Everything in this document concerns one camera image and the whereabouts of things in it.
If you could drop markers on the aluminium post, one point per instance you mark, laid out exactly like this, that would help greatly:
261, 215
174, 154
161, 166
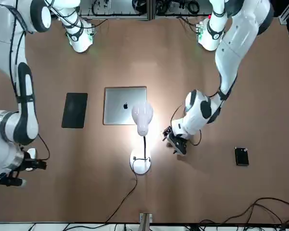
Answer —
145, 221

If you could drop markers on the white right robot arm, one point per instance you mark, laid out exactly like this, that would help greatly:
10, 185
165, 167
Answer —
4, 144

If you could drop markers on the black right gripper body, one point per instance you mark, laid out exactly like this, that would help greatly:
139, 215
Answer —
31, 164

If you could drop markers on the aluminium frame rail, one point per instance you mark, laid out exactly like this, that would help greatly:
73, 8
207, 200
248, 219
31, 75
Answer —
110, 16

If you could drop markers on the black mouse pad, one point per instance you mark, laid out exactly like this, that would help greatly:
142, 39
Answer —
74, 110

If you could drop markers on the small black object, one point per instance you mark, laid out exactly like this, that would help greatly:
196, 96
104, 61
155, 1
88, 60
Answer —
242, 157

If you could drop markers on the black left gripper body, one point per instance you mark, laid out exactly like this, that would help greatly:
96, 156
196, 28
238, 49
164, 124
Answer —
170, 133

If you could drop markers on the white desk lamp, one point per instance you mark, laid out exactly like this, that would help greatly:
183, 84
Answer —
142, 115

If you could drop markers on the white side desk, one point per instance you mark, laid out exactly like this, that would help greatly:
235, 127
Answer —
12, 228

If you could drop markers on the silver laptop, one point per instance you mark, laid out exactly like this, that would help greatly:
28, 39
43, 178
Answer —
115, 106

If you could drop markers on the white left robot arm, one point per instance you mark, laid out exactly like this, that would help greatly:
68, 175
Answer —
233, 48

